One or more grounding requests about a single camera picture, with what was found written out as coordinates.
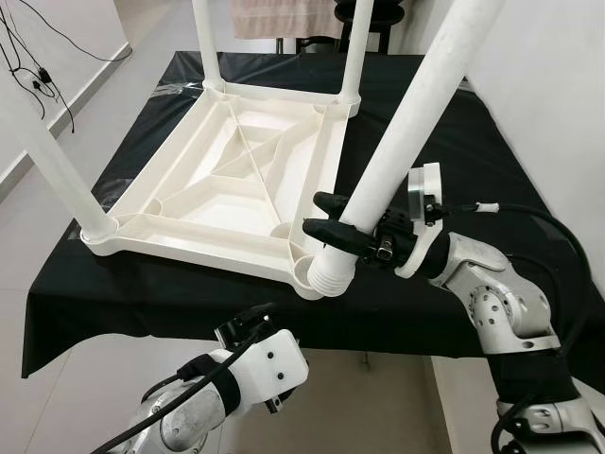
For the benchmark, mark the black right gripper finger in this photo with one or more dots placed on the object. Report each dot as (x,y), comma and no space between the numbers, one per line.
(331,232)
(329,201)

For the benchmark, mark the white plastic children table top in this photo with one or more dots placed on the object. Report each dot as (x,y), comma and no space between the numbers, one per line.
(217,199)

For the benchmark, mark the black tablecloth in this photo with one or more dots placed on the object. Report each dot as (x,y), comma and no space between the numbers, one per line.
(473,142)

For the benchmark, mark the small grey tape strip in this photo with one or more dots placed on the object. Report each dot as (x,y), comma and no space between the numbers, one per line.
(465,85)

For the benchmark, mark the beige table cloth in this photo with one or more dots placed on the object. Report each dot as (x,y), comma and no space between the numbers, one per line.
(284,19)

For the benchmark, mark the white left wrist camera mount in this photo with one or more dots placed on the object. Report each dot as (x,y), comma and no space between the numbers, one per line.
(274,364)

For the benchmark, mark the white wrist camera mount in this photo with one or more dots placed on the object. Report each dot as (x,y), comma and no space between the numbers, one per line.
(425,194)
(274,364)

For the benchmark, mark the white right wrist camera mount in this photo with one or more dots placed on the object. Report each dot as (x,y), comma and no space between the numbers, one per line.
(425,194)

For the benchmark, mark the black wall plug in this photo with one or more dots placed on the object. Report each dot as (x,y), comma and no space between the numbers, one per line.
(40,78)

